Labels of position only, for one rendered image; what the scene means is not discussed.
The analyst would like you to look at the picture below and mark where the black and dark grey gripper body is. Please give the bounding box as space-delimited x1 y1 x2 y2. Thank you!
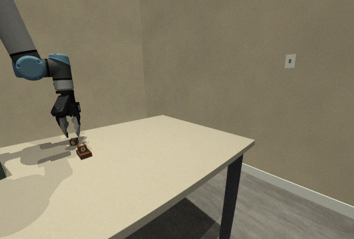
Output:
56 90 81 117

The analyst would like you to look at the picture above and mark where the brown wooden tray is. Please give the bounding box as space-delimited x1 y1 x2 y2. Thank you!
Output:
76 148 92 160

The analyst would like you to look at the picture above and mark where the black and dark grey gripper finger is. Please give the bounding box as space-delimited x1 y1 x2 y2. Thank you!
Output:
56 116 69 138
71 109 81 137

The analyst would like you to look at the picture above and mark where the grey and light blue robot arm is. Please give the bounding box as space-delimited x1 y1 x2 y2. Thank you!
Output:
0 0 74 117

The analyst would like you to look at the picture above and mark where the brown number cube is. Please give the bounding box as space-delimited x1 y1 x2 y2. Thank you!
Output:
69 137 79 146
77 143 87 153

